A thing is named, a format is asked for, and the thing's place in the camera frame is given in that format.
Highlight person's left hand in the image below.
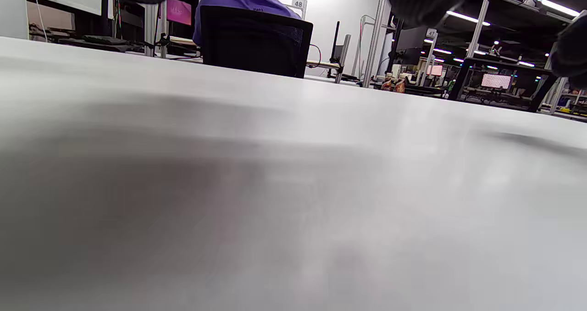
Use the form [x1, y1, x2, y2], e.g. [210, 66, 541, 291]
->
[95, 0, 587, 89]

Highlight small monitor with pale screen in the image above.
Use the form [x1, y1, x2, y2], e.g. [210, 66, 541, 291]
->
[482, 74, 512, 90]

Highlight black mesh office chair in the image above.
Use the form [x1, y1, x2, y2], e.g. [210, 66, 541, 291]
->
[200, 5, 314, 78]

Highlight purple and white printed cards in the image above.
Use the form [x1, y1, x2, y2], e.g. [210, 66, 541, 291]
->
[166, 0, 192, 26]

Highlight black keyboard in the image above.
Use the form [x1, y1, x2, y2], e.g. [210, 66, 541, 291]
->
[83, 35, 128, 45]

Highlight black frame workstation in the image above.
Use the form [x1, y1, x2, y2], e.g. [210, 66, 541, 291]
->
[449, 57, 560, 113]

